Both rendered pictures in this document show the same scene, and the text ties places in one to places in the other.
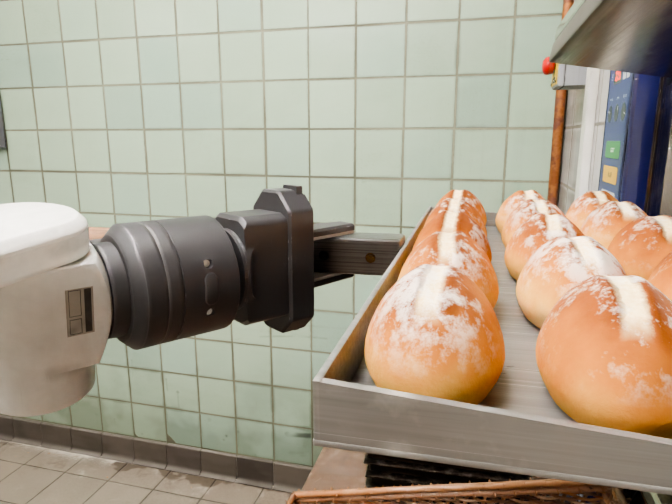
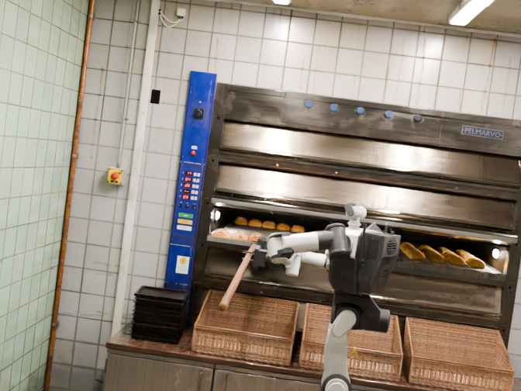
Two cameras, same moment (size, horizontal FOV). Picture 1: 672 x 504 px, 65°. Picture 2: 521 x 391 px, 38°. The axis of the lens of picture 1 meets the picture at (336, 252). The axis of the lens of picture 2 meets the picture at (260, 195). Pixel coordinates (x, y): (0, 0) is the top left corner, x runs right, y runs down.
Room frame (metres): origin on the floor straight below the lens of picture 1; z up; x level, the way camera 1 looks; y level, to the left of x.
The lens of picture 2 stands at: (1.35, 4.20, 1.70)
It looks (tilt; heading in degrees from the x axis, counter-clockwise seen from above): 3 degrees down; 258
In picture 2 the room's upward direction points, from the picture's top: 7 degrees clockwise
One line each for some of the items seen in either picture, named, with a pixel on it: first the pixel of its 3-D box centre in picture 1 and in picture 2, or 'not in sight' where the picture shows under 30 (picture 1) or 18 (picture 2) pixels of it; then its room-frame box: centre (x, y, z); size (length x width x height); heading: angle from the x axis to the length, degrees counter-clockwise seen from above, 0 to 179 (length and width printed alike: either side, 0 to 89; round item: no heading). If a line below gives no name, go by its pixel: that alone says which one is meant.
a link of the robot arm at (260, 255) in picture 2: not in sight; (266, 258); (0.50, 0.48, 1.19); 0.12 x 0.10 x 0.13; 158
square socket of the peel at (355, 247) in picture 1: (353, 252); not in sight; (0.46, -0.02, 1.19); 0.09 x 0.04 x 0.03; 76
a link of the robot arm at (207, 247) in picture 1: (231, 268); (267, 248); (0.40, 0.08, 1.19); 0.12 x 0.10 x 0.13; 130
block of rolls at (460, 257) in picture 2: not in sight; (440, 254); (-0.88, -0.46, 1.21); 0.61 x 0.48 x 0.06; 75
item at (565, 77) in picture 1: (571, 65); (116, 176); (1.26, -0.54, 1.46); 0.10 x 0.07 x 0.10; 165
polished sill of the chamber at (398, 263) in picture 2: not in sight; (355, 257); (-0.21, -0.21, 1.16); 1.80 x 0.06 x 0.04; 165
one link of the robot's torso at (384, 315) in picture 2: not in sight; (360, 311); (0.03, 0.66, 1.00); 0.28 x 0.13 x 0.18; 165
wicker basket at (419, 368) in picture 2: not in sight; (455, 355); (-0.73, 0.23, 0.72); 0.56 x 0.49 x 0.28; 163
